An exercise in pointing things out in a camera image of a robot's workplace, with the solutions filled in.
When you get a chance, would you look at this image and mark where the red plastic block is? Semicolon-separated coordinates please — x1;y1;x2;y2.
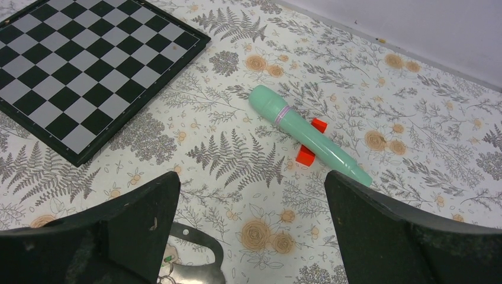
293;118;328;166

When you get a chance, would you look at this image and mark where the floral patterned table mat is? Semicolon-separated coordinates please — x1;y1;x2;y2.
1;1;501;283

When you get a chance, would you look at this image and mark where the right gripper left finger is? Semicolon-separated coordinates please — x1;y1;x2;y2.
1;172;181;283

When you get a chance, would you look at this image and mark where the keyring with coloured key tags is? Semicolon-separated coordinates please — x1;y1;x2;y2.
157;222;227;283

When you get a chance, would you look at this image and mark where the mint green flashlight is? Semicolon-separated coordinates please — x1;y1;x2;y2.
248;85;372;186

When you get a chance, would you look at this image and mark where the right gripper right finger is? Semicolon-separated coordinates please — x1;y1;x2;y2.
324;170;501;283

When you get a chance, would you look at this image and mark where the black white chessboard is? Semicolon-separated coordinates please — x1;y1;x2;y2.
1;0;210;166

